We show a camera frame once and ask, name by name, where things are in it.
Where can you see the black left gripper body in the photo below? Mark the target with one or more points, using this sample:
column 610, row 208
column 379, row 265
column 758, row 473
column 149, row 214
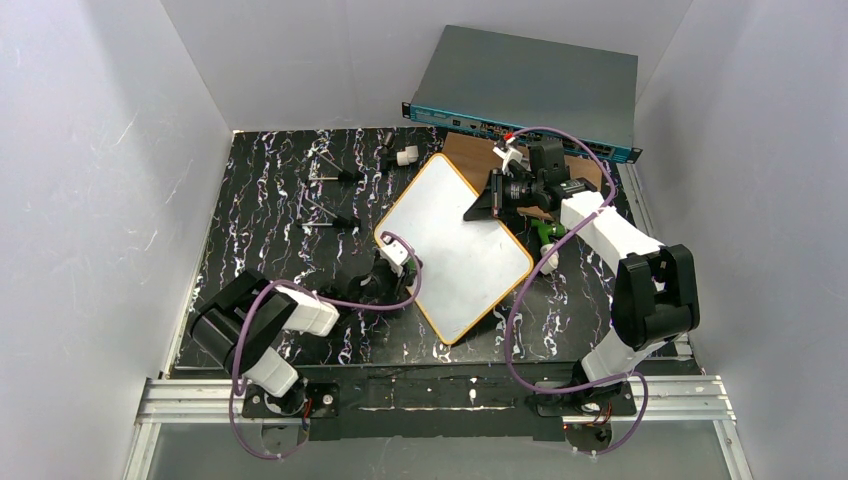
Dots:
column 382, row 272

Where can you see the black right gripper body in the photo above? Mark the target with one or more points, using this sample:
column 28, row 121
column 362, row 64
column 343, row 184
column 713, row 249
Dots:
column 496, row 192

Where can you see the green black whiteboard eraser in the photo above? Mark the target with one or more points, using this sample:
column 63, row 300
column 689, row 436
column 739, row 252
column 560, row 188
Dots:
column 412, row 264

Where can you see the orange framed whiteboard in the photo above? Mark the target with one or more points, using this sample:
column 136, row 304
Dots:
column 468, row 267

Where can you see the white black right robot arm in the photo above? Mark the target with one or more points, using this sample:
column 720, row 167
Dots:
column 655, row 296

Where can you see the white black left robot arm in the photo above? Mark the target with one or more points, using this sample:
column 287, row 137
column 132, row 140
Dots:
column 239, row 324

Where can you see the white pipe elbow fitting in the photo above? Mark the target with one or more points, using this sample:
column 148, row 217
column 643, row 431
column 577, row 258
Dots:
column 549, row 259

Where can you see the brown wooden board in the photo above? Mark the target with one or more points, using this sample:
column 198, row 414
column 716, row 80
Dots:
column 474, row 158

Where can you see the white black pipe fitting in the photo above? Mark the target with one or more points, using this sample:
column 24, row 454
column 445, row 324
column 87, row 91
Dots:
column 405, row 157

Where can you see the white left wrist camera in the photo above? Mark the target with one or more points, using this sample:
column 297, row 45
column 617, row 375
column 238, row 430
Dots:
column 396, row 254

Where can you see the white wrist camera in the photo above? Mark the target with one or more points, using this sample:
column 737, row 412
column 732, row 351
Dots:
column 396, row 254
column 512, row 158

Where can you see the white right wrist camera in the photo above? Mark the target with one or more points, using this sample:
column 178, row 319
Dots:
column 512, row 158

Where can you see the teal network switch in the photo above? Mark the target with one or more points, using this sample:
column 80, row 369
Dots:
column 491, row 84

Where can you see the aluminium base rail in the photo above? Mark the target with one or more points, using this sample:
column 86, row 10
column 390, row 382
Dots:
column 418, row 404

